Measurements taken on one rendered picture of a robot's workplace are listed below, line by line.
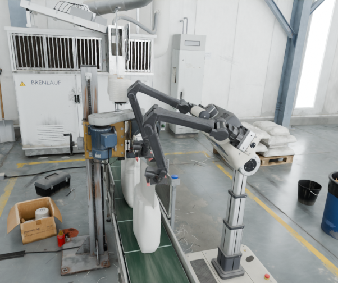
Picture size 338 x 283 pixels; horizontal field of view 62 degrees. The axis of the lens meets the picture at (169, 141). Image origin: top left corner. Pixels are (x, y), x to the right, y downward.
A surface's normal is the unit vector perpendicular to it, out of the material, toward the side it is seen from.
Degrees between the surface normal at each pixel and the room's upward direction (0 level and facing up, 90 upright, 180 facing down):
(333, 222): 93
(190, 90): 90
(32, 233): 90
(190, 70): 90
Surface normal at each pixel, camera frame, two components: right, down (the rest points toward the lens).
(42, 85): 0.29, 0.32
